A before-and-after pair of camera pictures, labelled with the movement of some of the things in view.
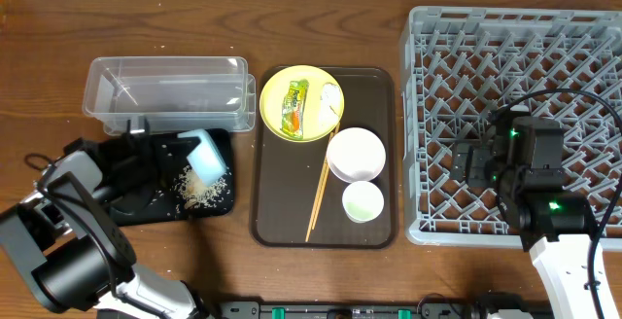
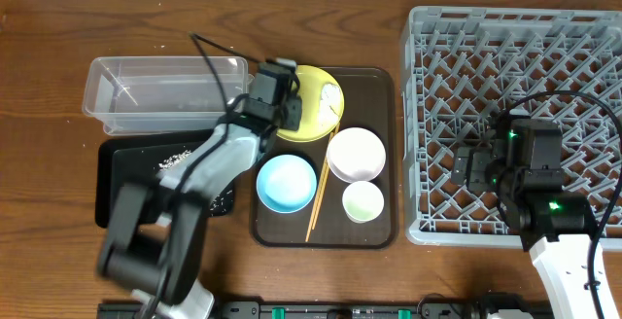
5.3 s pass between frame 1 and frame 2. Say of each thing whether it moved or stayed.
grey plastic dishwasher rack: stayed
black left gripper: moved
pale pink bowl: stayed
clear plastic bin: stayed
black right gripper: stayed
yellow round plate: moved
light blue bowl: moved
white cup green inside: stayed
